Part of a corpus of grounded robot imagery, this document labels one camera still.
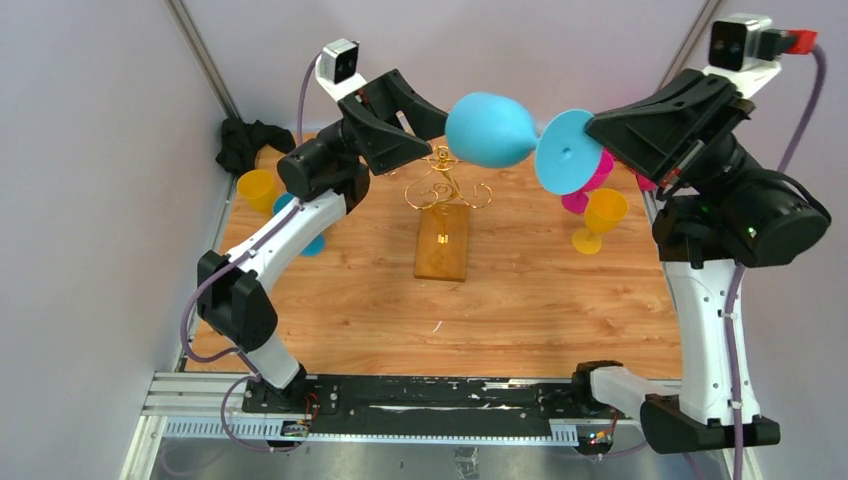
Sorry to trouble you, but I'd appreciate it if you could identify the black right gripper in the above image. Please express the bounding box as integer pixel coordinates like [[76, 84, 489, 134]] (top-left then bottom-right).
[[579, 69, 767, 208]]

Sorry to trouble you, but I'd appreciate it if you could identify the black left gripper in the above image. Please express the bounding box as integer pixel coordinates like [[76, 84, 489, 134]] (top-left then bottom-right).
[[316, 73, 459, 178]]

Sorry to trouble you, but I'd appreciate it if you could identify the blue wine glass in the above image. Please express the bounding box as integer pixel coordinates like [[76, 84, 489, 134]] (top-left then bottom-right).
[[444, 92, 603, 195], [271, 193, 326, 257]]

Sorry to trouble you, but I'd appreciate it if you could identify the pink wine glass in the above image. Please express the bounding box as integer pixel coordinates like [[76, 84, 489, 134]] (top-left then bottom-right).
[[561, 150, 615, 215]]

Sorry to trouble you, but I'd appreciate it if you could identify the blue wine glass front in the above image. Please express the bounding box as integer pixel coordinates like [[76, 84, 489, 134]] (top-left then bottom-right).
[[271, 193, 326, 257]]

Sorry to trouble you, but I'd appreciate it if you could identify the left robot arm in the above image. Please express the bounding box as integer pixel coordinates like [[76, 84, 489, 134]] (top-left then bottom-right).
[[187, 70, 447, 413]]

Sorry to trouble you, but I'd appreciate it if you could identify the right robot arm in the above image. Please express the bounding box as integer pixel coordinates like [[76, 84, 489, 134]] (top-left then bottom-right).
[[570, 61, 832, 454]]

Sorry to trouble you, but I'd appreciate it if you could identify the pink cloth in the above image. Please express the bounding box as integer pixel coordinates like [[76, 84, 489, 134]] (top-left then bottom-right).
[[603, 149, 657, 192]]

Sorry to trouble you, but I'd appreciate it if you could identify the black cloth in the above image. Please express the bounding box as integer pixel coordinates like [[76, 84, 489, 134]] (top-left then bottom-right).
[[215, 118, 296, 178]]

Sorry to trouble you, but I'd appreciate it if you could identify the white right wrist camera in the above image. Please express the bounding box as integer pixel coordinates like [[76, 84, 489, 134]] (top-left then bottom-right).
[[702, 13, 818, 99]]

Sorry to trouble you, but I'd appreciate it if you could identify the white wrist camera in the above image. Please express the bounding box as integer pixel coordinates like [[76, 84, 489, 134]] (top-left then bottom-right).
[[314, 38, 367, 102], [702, 13, 818, 99]]

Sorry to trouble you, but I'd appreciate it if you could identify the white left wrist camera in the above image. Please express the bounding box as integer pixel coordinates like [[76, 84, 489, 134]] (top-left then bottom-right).
[[314, 38, 367, 102]]

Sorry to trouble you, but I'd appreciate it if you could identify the gold wire wine glass rack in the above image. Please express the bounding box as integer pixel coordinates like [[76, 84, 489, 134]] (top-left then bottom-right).
[[403, 145, 493, 283]]

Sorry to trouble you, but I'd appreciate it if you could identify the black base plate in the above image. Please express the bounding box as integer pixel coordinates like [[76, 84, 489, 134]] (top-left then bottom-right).
[[241, 374, 612, 438]]

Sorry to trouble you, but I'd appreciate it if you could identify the aluminium front rail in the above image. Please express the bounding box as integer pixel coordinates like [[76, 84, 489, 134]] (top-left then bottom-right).
[[119, 370, 750, 480]]

